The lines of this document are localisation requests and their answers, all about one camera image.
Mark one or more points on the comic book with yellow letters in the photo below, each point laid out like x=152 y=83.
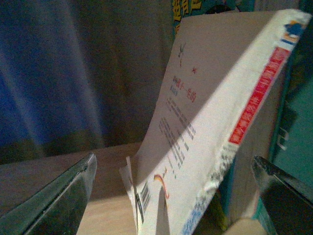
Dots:
x=187 y=8

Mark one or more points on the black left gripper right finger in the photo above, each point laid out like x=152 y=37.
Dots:
x=288 y=201

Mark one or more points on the teal standing book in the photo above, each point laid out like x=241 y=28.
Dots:
x=281 y=133

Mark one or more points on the white paperback book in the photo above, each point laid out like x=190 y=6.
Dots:
x=225 y=73

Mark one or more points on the dark curtain behind shelf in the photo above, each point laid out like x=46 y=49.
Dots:
x=78 y=75

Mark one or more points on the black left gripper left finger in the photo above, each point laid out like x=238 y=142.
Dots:
x=55 y=209

